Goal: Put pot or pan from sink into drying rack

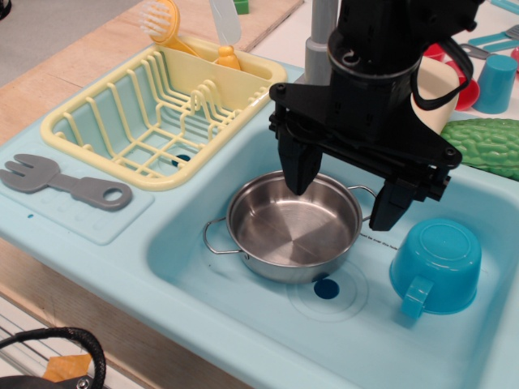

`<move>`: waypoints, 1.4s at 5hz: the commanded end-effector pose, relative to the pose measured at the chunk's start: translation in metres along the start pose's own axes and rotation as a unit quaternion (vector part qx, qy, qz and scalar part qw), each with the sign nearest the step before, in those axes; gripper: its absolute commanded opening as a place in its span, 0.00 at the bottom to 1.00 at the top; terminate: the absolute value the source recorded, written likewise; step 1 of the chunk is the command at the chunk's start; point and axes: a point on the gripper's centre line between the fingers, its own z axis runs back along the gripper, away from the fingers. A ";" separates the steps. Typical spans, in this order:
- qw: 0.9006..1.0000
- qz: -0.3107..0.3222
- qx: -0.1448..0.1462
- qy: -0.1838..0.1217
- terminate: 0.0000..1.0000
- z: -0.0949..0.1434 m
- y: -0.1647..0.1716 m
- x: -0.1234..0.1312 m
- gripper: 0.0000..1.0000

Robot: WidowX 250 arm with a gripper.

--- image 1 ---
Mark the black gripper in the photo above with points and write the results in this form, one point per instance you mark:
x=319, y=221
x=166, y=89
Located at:
x=367, y=117

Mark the small steel pan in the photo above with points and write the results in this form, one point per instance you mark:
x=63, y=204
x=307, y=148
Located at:
x=289, y=238

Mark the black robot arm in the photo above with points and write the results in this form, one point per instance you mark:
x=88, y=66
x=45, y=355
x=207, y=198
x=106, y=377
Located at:
x=414, y=16

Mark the yellow plastic drying rack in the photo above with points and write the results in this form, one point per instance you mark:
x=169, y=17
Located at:
x=157, y=119

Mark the green bumpy toy gourd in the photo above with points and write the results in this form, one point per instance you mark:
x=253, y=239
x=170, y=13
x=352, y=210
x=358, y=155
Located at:
x=487, y=144

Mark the red plastic bowl cup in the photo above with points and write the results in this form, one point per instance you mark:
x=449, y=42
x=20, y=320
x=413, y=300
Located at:
x=435, y=52

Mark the grey toy faucet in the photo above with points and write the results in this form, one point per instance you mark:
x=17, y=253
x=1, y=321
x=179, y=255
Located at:
x=317, y=69

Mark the blue plastic tumbler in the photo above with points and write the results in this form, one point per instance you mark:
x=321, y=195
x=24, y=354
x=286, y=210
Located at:
x=496, y=84

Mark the green toy block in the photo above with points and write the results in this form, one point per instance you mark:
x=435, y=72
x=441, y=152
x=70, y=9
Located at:
x=242, y=7

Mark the blue toy spatula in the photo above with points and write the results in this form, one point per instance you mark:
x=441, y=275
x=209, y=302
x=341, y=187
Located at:
x=497, y=42

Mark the yellow dish brush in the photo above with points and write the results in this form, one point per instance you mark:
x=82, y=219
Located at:
x=160, y=20

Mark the grey plastic toy fork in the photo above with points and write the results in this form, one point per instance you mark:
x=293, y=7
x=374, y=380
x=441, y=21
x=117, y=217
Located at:
x=29, y=173

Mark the orange tape piece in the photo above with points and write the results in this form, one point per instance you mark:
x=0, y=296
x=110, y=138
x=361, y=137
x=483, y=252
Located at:
x=67, y=367

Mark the black device base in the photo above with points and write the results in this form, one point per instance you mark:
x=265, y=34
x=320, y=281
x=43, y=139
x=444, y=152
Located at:
x=30, y=382

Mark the blue plastic cup with handle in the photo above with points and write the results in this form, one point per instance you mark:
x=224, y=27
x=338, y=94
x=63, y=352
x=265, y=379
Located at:
x=436, y=269

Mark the toy knife yellow handle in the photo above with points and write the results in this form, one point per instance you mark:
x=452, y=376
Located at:
x=225, y=17

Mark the grey toy utensil handle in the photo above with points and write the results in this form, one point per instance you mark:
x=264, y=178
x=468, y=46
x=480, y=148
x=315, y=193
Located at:
x=475, y=52

